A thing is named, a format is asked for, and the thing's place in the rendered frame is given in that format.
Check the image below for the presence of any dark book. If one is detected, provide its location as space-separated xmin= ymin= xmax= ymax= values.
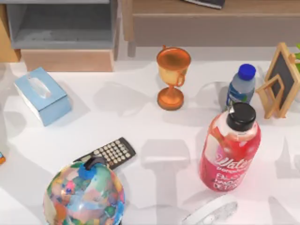
xmin=180 ymin=0 xmax=226 ymax=10

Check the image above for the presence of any black calculator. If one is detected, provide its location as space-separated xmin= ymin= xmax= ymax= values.
xmin=73 ymin=136 xmax=137 ymax=171

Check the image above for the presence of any wooden framed blackboard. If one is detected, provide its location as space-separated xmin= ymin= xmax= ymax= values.
xmin=255 ymin=42 xmax=300 ymax=119

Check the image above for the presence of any wooden shelf unit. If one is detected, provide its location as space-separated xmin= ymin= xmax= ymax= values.
xmin=123 ymin=0 xmax=300 ymax=58

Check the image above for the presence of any red bottle with black cap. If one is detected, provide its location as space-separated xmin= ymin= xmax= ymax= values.
xmin=199 ymin=102 xmax=262 ymax=193

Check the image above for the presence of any white rounded object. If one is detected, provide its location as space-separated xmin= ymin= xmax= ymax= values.
xmin=180 ymin=195 xmax=238 ymax=225

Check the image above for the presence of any wooden cupboard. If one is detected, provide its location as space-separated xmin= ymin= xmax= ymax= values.
xmin=0 ymin=0 xmax=22 ymax=63

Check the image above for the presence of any colourful globe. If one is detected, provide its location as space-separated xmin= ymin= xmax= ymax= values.
xmin=43 ymin=156 xmax=126 ymax=225

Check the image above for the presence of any pale wooden drawer front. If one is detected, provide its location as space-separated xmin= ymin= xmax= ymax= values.
xmin=21 ymin=48 xmax=115 ymax=72

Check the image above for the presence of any bronze trophy cup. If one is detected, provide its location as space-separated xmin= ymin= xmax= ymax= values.
xmin=156 ymin=45 xmax=192 ymax=111

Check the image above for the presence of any light blue tissue box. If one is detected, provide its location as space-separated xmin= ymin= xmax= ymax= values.
xmin=14 ymin=67 xmax=72 ymax=127

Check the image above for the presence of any clear bottle with blue cap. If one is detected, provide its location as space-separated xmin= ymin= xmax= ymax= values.
xmin=225 ymin=63 xmax=257 ymax=113

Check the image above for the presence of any green plant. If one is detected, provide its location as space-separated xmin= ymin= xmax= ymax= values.
xmin=290 ymin=43 xmax=300 ymax=66

